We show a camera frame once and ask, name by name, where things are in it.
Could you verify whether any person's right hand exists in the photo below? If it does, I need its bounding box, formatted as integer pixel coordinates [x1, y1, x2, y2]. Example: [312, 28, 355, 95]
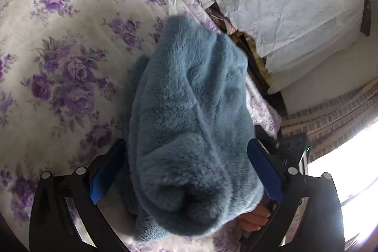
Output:
[238, 205, 271, 232]

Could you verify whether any bright window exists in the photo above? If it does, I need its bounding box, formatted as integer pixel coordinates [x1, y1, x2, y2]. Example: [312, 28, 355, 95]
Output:
[307, 122, 378, 243]

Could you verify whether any beige striped curtain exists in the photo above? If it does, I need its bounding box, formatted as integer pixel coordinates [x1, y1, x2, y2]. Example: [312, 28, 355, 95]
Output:
[280, 81, 378, 161]

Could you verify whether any stack of folded brown cloths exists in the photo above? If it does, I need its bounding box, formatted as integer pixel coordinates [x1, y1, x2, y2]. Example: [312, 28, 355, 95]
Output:
[207, 4, 276, 93]

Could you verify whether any blue fleece garment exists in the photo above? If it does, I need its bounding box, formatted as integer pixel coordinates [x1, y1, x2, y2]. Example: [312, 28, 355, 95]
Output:
[120, 14, 266, 242]

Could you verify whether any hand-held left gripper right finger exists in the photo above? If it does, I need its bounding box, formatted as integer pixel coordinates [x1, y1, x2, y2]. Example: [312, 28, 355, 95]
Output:
[247, 138, 346, 252]

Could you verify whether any purple floral bed sheet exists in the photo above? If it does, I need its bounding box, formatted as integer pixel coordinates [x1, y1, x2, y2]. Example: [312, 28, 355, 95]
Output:
[0, 0, 299, 252]

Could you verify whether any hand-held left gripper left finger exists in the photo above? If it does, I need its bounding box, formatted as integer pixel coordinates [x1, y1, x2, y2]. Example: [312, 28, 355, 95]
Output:
[29, 138, 130, 252]

